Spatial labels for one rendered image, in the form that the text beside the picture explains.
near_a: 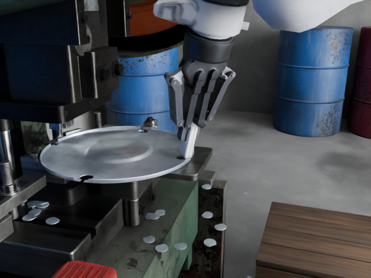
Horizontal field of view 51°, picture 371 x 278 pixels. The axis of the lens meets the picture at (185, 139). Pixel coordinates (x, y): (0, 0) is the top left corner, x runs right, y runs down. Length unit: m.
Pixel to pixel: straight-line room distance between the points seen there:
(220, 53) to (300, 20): 0.16
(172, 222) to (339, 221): 0.80
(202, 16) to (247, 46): 3.43
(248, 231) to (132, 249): 1.31
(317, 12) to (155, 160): 0.38
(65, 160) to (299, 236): 0.84
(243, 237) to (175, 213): 1.15
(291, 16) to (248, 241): 1.53
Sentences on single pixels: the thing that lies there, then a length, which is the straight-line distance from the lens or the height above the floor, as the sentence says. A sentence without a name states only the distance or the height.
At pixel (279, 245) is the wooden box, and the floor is 0.35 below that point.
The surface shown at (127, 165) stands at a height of 0.78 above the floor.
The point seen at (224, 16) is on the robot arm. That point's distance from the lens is 0.56.
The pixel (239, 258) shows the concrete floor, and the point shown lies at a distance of 1.79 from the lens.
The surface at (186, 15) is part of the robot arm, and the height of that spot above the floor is 1.04.
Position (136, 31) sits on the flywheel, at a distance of 1.06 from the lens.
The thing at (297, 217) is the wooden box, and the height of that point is 0.35.
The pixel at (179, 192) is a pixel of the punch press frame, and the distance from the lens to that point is 0.90.
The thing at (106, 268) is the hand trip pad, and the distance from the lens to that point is 0.48.
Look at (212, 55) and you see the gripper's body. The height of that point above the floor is 0.98.
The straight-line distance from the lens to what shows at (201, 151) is 0.75.
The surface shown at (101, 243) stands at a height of 0.67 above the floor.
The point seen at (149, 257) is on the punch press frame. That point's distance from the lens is 0.69.
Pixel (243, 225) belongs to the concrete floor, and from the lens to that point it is 2.02.
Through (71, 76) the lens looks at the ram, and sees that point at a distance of 0.68.
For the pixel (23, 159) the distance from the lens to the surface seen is 0.79.
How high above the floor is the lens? 1.05
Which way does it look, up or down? 19 degrees down
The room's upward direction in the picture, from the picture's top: straight up
